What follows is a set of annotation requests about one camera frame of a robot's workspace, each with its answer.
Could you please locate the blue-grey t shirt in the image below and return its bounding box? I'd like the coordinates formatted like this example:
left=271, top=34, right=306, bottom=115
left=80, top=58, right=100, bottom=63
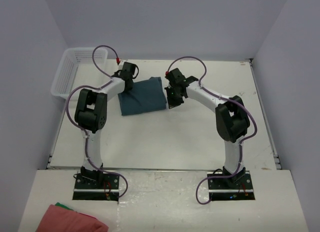
left=118, top=77, right=167, bottom=116

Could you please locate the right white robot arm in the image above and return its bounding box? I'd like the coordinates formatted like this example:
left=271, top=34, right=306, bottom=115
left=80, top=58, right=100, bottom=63
left=164, top=68, right=250, bottom=182

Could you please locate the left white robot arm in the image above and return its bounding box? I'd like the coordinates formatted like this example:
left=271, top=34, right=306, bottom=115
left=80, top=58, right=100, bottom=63
left=74, top=62, right=139, bottom=181

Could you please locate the white plastic basket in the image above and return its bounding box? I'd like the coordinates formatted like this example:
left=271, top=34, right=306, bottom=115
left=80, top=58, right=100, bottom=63
left=50, top=47, right=109, bottom=99

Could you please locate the folded green t shirt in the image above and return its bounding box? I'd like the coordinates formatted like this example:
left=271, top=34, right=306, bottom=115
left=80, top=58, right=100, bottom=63
left=55, top=202, right=73, bottom=211

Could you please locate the folded pink t shirt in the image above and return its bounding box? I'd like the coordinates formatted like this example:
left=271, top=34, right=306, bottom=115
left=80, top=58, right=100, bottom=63
left=36, top=204, right=109, bottom=231

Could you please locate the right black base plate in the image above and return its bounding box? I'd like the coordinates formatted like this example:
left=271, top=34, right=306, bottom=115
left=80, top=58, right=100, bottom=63
left=208, top=171, right=256, bottom=201

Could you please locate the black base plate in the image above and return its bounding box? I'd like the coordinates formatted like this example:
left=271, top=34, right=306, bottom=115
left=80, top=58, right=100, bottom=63
left=72, top=171, right=120, bottom=202
left=208, top=171, right=256, bottom=201

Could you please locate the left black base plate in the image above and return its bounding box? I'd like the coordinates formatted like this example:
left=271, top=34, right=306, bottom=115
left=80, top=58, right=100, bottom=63
left=72, top=171, right=120, bottom=202

